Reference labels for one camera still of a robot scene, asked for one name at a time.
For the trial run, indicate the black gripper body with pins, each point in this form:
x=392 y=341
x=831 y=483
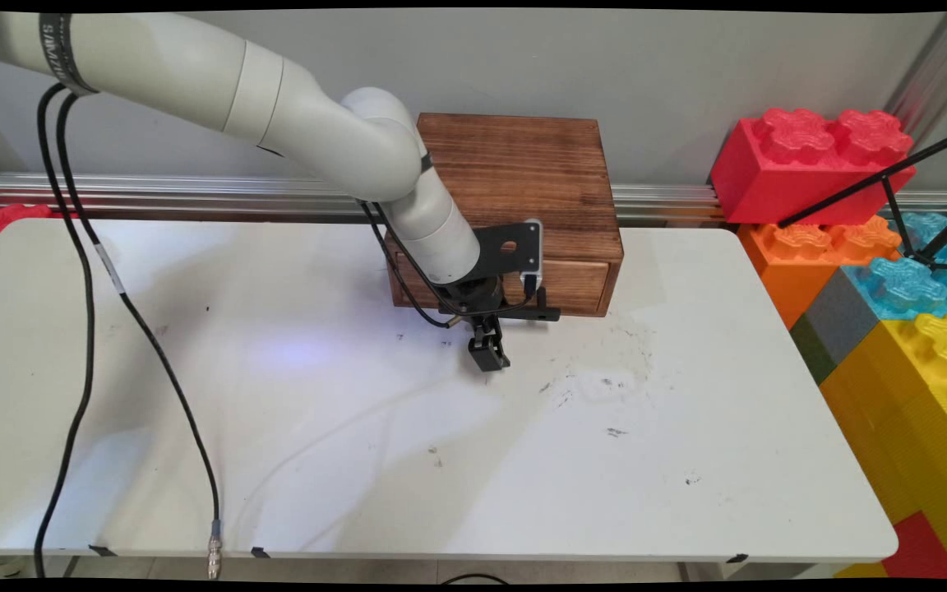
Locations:
x=473 y=298

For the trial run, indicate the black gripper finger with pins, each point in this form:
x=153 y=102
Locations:
x=480 y=349
x=499 y=349

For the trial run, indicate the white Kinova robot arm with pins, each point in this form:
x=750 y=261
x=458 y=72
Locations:
x=293 y=107

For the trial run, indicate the light wooden drawer front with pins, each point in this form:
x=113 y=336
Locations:
x=580 y=284

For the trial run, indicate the brown wooden drawer cabinet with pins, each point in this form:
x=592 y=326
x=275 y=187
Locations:
x=539 y=173

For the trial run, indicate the grey metal table leg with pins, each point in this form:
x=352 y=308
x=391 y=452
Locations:
x=683 y=571
x=72 y=566

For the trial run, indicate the dark green toy brick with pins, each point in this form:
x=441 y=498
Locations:
x=804 y=349

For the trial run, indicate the orange toy brick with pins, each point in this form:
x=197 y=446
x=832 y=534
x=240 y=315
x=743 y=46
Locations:
x=794 y=263

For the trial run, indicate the grey toy brick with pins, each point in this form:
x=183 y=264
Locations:
x=839 y=321

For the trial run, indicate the big red toy brick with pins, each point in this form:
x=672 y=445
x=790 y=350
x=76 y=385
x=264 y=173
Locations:
x=802 y=177

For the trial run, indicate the translucent blue toy brick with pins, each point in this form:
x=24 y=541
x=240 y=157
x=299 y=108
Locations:
x=905 y=284

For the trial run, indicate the big yellow toy brick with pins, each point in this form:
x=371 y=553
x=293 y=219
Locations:
x=909 y=411

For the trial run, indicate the black tripod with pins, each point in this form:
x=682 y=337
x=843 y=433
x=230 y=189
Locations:
x=893 y=185

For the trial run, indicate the small red toy brick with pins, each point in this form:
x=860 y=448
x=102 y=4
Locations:
x=921 y=547

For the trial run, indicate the flat red toy brick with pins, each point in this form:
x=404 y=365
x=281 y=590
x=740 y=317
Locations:
x=5 y=220

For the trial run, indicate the slanted aluminium profile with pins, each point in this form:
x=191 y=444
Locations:
x=930 y=78

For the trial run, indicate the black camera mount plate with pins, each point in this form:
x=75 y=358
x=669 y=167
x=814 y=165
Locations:
x=502 y=251

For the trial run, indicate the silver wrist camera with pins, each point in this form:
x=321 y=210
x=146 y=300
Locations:
x=534 y=247

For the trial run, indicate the horizontal aluminium rail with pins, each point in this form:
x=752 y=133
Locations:
x=153 y=193

